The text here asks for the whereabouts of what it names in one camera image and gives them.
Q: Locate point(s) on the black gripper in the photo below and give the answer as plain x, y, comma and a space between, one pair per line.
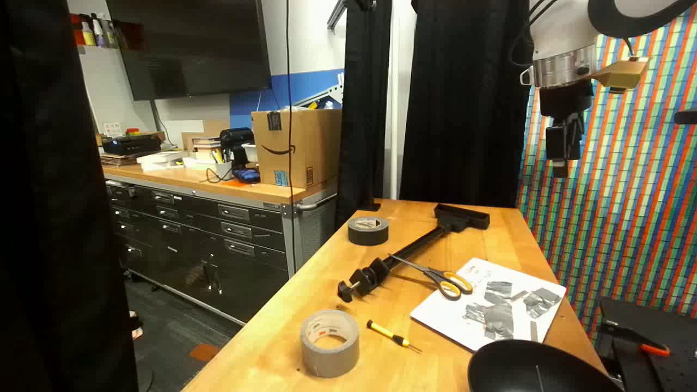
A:
565, 100

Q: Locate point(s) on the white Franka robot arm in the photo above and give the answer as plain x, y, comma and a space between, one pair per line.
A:
560, 29

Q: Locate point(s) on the black bowl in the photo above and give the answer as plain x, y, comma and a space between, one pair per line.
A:
535, 370

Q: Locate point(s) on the multicoloured striped backdrop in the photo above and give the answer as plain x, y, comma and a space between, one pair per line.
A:
631, 203

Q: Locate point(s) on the black curtain panel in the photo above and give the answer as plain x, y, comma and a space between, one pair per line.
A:
463, 100

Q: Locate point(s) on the black pole with clamp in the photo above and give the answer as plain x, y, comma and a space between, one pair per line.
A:
417, 247

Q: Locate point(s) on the narrow black curtain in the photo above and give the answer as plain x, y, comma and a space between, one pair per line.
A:
364, 100

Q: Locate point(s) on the white printed paper sheet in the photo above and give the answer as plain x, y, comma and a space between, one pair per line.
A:
448, 313

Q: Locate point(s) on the black tape roll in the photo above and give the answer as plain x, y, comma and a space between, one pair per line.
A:
365, 231

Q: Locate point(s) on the black metal stand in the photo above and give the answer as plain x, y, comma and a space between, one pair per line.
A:
655, 367

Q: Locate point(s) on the yellow black marker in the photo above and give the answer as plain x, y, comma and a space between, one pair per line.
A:
387, 333

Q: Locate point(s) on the cardboard shipping box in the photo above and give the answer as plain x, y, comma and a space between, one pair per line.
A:
296, 144

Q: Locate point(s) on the black power tool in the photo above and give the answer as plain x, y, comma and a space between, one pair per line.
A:
236, 149

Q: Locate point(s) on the black cabinet with wooden top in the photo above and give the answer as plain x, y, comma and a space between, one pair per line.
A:
209, 241

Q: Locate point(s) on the white tray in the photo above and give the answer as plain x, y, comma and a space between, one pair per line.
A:
163, 160

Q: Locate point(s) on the flat black case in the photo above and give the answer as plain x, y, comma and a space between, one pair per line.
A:
131, 144

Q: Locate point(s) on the wide black curtain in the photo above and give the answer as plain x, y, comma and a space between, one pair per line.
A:
51, 196

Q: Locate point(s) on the tan wrist camera box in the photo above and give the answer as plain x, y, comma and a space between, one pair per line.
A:
621, 72

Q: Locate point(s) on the grey duct tape roll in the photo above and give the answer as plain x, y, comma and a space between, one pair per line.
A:
328, 358

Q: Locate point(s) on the black wall screen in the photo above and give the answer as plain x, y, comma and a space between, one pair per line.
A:
196, 44

